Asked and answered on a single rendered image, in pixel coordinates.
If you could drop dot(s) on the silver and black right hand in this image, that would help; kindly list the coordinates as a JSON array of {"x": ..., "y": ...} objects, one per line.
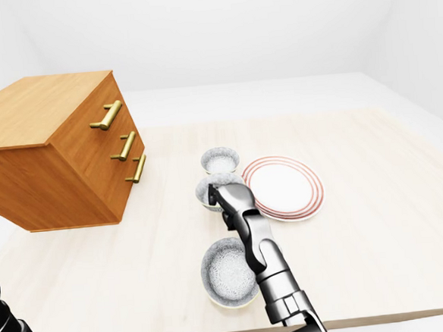
[{"x": 236, "y": 197}]

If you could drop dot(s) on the white plate with red rings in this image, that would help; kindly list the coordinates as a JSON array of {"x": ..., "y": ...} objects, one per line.
[{"x": 283, "y": 186}]

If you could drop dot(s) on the wooden cabinet drawer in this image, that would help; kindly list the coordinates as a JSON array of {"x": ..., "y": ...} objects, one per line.
[
  {"x": 86, "y": 133},
  {"x": 103, "y": 159},
  {"x": 120, "y": 192}
]

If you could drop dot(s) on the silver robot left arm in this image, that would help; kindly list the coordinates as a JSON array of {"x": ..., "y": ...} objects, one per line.
[{"x": 4, "y": 325}]

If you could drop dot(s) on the patterned black and white bowl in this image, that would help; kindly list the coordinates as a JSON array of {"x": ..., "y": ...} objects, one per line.
[
  {"x": 219, "y": 161},
  {"x": 202, "y": 191},
  {"x": 226, "y": 276}
]

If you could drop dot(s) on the wooden cabinet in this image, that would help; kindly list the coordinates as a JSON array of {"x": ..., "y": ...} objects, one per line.
[{"x": 20, "y": 111}]

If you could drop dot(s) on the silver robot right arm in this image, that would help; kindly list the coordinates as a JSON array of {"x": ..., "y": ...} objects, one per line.
[{"x": 279, "y": 279}]

